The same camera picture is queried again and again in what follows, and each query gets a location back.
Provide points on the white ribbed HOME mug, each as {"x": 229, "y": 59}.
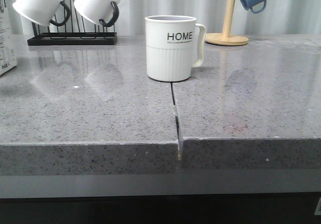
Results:
{"x": 174, "y": 45}

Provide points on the white milk carton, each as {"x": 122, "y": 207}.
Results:
{"x": 8, "y": 57}

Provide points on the wooden mug tree stand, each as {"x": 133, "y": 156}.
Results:
{"x": 225, "y": 38}

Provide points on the black wire mug rack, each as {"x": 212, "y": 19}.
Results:
{"x": 77, "y": 31}

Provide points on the white mug black handle right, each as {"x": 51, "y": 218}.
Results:
{"x": 99, "y": 12}

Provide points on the white mug black handle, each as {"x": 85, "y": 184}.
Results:
{"x": 41, "y": 12}
{"x": 99, "y": 12}

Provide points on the white mug black handle left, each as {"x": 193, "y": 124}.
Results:
{"x": 41, "y": 12}

